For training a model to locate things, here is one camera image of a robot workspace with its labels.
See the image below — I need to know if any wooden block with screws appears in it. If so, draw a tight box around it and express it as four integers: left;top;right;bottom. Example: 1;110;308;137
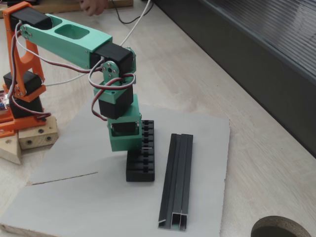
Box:
18;115;59;150

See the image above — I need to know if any grey board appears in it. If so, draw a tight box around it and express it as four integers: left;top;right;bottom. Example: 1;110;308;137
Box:
0;97;232;237

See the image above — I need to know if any wooden wedge base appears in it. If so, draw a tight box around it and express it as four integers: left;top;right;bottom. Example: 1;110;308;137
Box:
0;130;22;165

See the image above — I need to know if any red white black servo cable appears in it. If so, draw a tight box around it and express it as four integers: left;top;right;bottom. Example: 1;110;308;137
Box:
87;58;137;122

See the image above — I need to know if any dark aluminium profile rail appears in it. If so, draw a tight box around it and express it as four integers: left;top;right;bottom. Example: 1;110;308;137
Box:
158;133;194;232

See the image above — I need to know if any white USB cable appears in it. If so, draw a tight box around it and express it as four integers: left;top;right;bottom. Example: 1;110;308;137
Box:
45;0;154;87

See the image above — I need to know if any red controller board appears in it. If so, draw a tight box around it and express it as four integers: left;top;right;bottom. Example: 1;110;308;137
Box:
0;89;12;112

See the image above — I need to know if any person's hand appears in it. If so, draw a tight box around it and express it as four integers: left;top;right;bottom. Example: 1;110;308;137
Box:
79;0;110;17

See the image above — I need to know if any thin black cable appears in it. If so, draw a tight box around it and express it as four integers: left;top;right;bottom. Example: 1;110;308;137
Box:
111;0;145;25

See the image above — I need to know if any black slotted holder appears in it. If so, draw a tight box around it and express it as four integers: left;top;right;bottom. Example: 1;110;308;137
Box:
125;119;156;183

